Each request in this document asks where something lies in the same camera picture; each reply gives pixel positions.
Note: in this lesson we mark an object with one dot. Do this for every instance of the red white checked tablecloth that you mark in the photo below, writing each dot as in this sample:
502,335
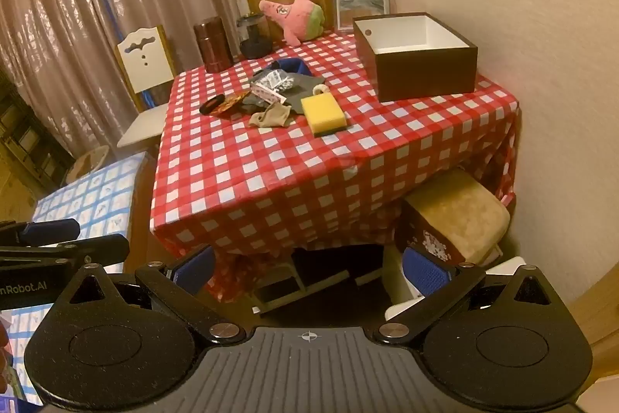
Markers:
271,180

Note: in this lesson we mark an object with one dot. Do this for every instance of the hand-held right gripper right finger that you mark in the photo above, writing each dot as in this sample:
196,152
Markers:
425,273

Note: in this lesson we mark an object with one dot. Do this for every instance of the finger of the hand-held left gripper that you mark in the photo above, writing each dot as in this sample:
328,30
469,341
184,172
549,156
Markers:
96,248
48,231

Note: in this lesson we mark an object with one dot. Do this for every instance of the brown box white inside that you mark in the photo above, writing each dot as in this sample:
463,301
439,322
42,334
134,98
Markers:
425,69

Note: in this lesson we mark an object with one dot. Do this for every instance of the yellow sponge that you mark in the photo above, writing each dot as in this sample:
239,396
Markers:
323,113

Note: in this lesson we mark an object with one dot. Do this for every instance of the orange cartoon packet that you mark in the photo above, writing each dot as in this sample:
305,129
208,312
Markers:
234,103

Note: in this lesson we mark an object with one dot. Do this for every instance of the beige cushioned stool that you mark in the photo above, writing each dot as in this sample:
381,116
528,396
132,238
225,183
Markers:
459,210

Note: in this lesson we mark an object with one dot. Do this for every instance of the beige stocking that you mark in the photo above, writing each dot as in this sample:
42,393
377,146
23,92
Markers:
271,115

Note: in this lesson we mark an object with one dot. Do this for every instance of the bag of cotton swabs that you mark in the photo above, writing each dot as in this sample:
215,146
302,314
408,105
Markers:
273,80

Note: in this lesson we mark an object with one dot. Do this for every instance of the pink plush toy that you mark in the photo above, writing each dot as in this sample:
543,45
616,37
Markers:
297,18

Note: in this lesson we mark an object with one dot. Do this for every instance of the framed picture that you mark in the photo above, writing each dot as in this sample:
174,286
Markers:
360,6

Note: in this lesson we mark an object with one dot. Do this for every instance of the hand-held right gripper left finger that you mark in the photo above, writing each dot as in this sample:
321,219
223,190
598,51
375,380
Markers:
193,273

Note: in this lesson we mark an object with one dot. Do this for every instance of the sheer beige curtain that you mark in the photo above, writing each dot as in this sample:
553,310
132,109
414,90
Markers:
63,21

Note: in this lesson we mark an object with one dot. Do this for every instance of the dark wooden shelf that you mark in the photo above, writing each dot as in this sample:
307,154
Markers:
29,137

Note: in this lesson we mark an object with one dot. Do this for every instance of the small beige loop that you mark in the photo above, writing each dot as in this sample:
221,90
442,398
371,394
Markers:
320,90

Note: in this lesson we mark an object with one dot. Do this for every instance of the brown metal canister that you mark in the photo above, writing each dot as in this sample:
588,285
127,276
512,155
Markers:
213,45

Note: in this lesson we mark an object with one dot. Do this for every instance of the pink patterned packet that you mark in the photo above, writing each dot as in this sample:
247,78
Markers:
268,93

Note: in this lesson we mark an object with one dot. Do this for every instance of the glass jar black base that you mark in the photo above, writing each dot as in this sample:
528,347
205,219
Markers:
252,38

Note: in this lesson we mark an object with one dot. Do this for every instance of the blue checked blanket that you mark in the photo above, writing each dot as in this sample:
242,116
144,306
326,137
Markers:
92,200

